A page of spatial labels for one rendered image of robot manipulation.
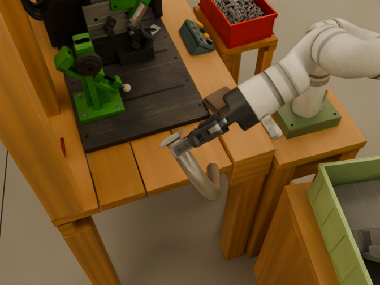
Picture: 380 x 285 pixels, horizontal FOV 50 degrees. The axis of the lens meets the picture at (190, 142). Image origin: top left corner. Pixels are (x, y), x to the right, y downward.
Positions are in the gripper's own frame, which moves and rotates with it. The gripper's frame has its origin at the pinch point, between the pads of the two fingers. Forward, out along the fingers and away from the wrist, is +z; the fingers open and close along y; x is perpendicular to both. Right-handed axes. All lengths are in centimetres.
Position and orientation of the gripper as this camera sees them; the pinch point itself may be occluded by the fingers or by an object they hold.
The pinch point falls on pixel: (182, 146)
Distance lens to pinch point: 73.6
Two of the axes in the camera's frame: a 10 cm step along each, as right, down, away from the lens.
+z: -8.3, 5.3, 1.5
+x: 5.5, 8.3, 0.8
